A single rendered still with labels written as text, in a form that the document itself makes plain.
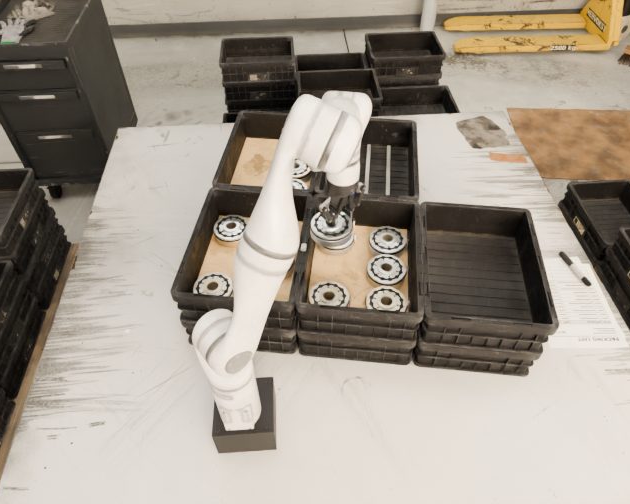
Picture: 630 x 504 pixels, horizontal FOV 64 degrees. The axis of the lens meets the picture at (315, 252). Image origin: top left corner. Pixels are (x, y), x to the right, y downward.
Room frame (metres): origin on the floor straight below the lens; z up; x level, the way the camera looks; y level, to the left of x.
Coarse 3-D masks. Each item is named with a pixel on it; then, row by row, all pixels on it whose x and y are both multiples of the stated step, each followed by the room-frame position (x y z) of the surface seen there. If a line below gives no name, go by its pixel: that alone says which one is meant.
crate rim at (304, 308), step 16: (416, 208) 1.02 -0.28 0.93; (416, 224) 0.96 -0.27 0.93; (416, 240) 0.90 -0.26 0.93; (304, 256) 0.85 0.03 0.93; (416, 256) 0.84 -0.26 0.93; (304, 272) 0.79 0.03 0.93; (416, 272) 0.79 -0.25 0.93; (304, 304) 0.70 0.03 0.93; (320, 304) 0.70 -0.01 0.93; (384, 320) 0.67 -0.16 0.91; (400, 320) 0.66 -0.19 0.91; (416, 320) 0.66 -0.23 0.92
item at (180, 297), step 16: (208, 192) 1.09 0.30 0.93; (240, 192) 1.10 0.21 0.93; (256, 192) 1.09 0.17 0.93; (304, 224) 0.96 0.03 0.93; (192, 240) 0.91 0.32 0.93; (304, 240) 0.90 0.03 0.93; (176, 288) 0.75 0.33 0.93; (208, 304) 0.71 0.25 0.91; (224, 304) 0.71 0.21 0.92; (272, 304) 0.70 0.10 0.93; (288, 304) 0.70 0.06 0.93
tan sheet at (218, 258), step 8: (208, 248) 0.97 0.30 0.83; (216, 248) 0.97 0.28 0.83; (224, 248) 0.97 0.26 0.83; (232, 248) 0.97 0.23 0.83; (208, 256) 0.94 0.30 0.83; (216, 256) 0.94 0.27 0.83; (224, 256) 0.94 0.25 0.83; (232, 256) 0.94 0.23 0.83; (208, 264) 0.91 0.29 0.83; (216, 264) 0.91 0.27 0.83; (224, 264) 0.91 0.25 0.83; (232, 264) 0.91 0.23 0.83; (200, 272) 0.88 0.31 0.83; (208, 272) 0.88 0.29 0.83; (224, 272) 0.88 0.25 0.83; (232, 272) 0.88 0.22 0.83; (232, 280) 0.85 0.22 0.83; (288, 280) 0.85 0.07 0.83; (280, 288) 0.82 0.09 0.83; (288, 288) 0.82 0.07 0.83; (280, 296) 0.80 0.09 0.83; (288, 296) 0.80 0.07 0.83
